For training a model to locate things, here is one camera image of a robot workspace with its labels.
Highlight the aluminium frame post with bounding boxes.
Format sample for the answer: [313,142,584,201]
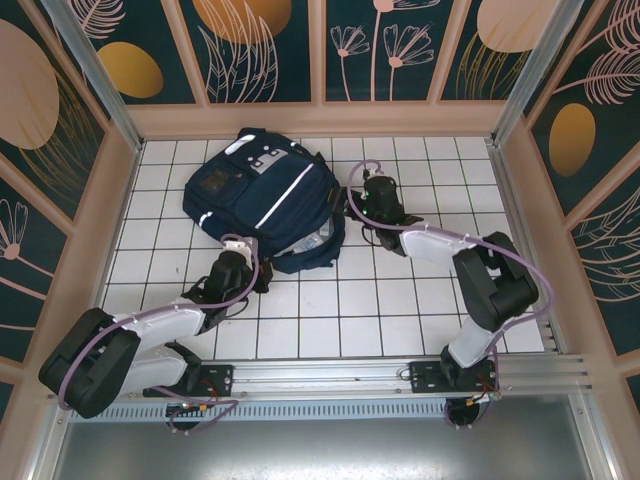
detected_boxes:
[39,0,146,154]
[489,0,586,149]

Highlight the clear pen pack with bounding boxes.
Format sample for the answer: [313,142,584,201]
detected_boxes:
[294,224,336,256]

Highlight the aluminium side rail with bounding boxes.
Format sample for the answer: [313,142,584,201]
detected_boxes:
[487,139,569,354]

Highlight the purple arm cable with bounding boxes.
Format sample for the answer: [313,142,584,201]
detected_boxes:
[57,233,262,434]
[347,158,555,431]

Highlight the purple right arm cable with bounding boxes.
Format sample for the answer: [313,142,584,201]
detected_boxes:
[347,158,555,431]

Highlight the navy blue backpack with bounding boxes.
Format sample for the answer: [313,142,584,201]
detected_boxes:
[182,127,349,275]

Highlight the slotted grey cable tray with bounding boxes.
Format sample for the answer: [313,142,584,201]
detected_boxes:
[67,403,451,424]

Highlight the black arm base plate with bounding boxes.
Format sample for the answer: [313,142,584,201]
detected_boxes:
[143,363,236,399]
[407,360,501,396]

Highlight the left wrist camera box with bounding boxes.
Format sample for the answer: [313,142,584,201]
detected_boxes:
[219,238,256,261]

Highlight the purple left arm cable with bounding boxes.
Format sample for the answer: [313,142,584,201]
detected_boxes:
[57,233,262,434]

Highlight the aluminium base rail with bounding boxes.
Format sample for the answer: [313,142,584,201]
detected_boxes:
[47,354,594,401]

